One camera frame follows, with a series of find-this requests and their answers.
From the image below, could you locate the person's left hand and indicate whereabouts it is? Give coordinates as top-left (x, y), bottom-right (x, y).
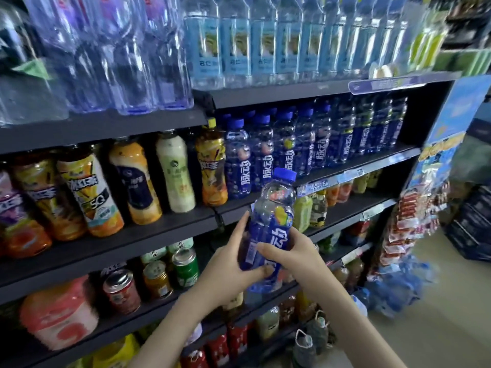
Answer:
top-left (188, 211), bottom-right (276, 307)

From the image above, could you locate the person's right hand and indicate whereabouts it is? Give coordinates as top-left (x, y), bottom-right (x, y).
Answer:
top-left (257, 226), bottom-right (342, 304)

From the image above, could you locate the yellow green drink bottle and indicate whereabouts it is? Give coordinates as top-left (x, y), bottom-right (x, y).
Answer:
top-left (294, 197), bottom-right (314, 233)

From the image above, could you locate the blue label sports drink bottle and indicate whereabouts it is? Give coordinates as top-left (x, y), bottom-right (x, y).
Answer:
top-left (238, 167), bottom-right (298, 294)

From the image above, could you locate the group of large water bottles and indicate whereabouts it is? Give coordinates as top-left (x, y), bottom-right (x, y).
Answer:
top-left (290, 310), bottom-right (331, 368)

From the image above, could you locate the orange brown label bottle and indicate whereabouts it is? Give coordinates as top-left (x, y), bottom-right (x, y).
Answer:
top-left (195, 117), bottom-right (230, 208)

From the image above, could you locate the white green label bottle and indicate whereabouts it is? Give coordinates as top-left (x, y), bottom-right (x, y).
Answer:
top-left (157, 130), bottom-right (197, 215)

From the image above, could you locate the dark label tea bottle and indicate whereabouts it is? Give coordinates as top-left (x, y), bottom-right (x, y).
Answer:
top-left (108, 137), bottom-right (164, 225)

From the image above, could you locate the row of dark blue sports bottles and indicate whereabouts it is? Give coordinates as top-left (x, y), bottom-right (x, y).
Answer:
top-left (218, 96), bottom-right (409, 200)

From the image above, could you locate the pink squat drink bottle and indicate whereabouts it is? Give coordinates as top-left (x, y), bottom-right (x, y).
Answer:
top-left (19, 275), bottom-right (101, 352)

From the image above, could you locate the dark grey metal shelf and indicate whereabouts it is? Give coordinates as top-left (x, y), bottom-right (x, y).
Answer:
top-left (0, 68), bottom-right (461, 368)

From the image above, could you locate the tall clear bottle red label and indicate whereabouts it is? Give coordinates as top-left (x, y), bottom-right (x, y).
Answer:
top-left (138, 0), bottom-right (194, 110)
top-left (23, 0), bottom-right (112, 113)
top-left (80, 0), bottom-right (158, 116)

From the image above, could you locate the row of blue label water bottles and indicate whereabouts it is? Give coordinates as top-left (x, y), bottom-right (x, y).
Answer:
top-left (183, 0), bottom-right (431, 90)

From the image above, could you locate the clear soda water bottle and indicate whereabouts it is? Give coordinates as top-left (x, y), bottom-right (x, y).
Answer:
top-left (0, 4), bottom-right (70, 126)

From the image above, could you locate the person's right forearm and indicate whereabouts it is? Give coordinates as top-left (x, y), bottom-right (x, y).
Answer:
top-left (307, 280), bottom-right (408, 368)

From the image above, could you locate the gold lid metal tin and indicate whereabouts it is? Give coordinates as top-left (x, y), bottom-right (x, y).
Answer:
top-left (143, 260), bottom-right (174, 300)

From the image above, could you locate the red label metal tin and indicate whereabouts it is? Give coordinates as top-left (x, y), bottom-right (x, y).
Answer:
top-left (103, 268), bottom-right (142, 317)

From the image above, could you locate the stack of blue water packs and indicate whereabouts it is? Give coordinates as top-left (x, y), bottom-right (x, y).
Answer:
top-left (447, 183), bottom-right (491, 261)

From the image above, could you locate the blue standing banner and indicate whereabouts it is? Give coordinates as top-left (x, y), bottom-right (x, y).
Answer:
top-left (384, 75), bottom-right (491, 261)

